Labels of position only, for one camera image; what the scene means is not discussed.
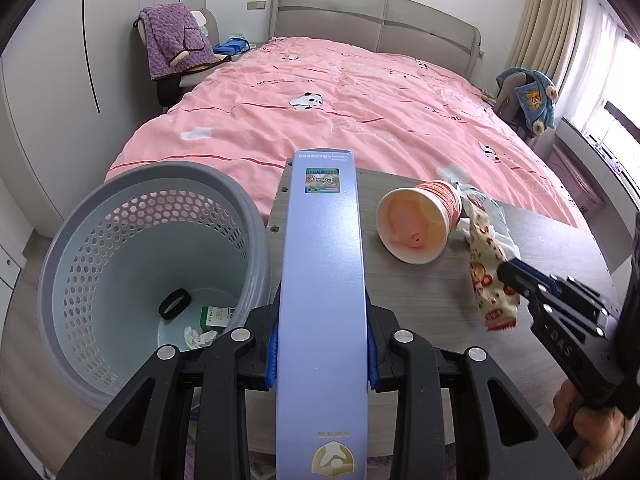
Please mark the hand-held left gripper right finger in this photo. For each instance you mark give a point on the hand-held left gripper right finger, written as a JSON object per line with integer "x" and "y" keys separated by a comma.
{"x": 371, "y": 365}

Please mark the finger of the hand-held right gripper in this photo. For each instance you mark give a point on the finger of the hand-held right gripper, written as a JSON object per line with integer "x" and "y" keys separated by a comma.
{"x": 512, "y": 277}
{"x": 542, "y": 278}

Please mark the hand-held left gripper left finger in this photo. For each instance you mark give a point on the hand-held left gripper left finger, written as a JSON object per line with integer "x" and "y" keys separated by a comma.
{"x": 272, "y": 360}

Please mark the red patterned snack wrapper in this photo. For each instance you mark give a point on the red patterned snack wrapper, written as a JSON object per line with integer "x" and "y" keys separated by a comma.
{"x": 487, "y": 280}

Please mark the small white carton box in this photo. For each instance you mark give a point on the small white carton box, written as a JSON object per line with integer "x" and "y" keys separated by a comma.
{"x": 217, "y": 316}

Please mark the cream paper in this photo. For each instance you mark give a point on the cream paper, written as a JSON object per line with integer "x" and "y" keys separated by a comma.
{"x": 197, "y": 337}

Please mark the long blue carton box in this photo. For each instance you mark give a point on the long blue carton box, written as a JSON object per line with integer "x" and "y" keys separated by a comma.
{"x": 320, "y": 285}

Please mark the grey perforated plastic basket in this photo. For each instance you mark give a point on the grey perforated plastic basket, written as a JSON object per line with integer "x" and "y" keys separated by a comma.
{"x": 100, "y": 230}

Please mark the person's right hand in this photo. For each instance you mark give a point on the person's right hand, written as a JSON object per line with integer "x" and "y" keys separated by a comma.
{"x": 592, "y": 430}

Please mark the white plastic bag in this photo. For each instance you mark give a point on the white plastic bag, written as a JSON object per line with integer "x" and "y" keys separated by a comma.
{"x": 500, "y": 220}

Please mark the orange striped paper cup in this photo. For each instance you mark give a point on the orange striped paper cup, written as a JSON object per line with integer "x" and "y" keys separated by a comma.
{"x": 410, "y": 225}

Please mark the white window sill cabinet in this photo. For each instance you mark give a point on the white window sill cabinet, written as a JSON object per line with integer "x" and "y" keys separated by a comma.
{"x": 610, "y": 185}

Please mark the grey chair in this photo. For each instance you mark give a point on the grey chair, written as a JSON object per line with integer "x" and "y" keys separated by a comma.
{"x": 510, "y": 102}
{"x": 212, "y": 25}

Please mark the blue plush garment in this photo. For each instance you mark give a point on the blue plush garment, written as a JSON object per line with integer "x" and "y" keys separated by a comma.
{"x": 535, "y": 95}

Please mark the window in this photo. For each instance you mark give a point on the window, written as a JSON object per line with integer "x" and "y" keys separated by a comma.
{"x": 620, "y": 85}

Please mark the pink printed duvet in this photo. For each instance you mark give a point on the pink printed duvet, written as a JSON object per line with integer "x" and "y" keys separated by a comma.
{"x": 350, "y": 110}

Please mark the beige curtain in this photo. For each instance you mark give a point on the beige curtain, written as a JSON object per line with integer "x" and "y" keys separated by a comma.
{"x": 550, "y": 20}

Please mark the white drawer cabinet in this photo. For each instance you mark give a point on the white drawer cabinet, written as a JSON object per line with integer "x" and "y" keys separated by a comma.
{"x": 10, "y": 250}

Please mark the blue bag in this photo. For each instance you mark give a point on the blue bag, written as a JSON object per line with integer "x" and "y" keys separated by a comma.
{"x": 232, "y": 46}

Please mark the grey padded headboard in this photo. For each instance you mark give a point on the grey padded headboard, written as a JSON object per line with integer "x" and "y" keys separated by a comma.
{"x": 330, "y": 15}

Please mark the white wardrobe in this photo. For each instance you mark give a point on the white wardrobe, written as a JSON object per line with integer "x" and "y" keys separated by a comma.
{"x": 50, "y": 110}

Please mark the purple fleece robe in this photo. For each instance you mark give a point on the purple fleece robe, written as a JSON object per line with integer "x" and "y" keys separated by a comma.
{"x": 165, "y": 40}

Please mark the wall socket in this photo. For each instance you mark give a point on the wall socket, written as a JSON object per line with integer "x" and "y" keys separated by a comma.
{"x": 255, "y": 4}

